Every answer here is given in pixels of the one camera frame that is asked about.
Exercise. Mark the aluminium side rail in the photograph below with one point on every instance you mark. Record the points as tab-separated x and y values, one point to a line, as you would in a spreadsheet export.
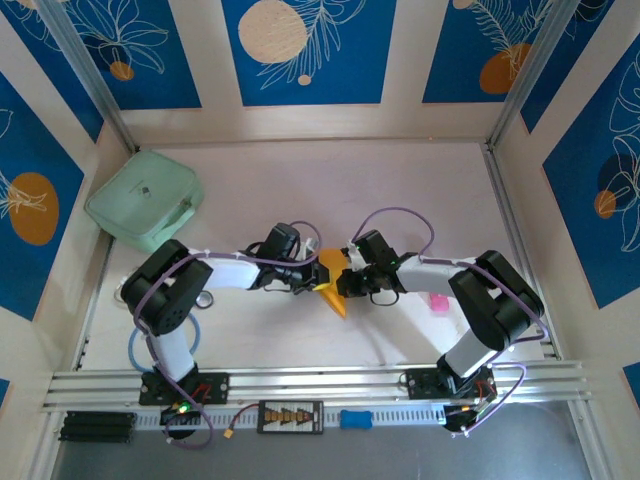
502	200
94	300

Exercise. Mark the black power distribution board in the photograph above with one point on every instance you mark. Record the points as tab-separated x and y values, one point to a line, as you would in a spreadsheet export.
290	417

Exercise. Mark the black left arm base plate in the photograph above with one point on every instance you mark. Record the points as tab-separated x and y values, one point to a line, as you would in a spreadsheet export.
217	387

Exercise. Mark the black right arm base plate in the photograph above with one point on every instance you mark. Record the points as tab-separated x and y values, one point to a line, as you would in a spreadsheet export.
420	385

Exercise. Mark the mint green zip case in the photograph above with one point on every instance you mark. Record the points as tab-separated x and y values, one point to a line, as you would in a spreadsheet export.
140	200

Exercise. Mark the blue sponge block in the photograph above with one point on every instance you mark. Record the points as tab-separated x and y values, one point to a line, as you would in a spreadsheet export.
356	419

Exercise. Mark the aluminium mounting rail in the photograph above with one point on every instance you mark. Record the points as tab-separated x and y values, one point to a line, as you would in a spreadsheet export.
325	382

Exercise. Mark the yellow cloth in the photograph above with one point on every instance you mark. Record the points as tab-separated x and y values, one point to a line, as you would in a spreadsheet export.
332	259

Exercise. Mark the pink plastic box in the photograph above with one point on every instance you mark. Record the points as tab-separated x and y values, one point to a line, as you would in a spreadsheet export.
439	304

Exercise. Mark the aluminium frame post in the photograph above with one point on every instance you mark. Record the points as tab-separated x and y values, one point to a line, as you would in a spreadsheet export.
85	65
531	65

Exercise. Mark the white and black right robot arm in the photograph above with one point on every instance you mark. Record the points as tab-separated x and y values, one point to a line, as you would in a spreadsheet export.
430	275

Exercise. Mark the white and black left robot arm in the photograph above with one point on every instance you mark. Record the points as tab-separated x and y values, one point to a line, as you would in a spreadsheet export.
230	272

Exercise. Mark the black ribbed box stack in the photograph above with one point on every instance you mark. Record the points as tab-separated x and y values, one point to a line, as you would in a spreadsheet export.
97	426

